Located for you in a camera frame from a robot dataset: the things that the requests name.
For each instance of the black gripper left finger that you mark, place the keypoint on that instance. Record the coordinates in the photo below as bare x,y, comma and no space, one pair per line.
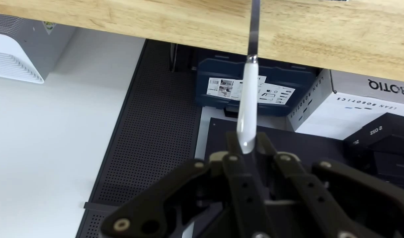
242,199

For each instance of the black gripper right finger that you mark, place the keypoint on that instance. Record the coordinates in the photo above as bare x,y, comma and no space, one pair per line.
308,203

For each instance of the black cardboard box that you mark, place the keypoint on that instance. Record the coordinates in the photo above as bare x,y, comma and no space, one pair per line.
382,146

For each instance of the white printed cardboard box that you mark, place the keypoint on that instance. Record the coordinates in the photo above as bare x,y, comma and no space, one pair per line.
361,104

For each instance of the black perforated mat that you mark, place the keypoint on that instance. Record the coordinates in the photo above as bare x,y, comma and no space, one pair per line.
149,128

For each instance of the blue case with label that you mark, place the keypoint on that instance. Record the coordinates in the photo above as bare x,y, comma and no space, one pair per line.
276,75

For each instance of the white grilled appliance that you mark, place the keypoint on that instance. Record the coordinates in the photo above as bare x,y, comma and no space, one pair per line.
17,54

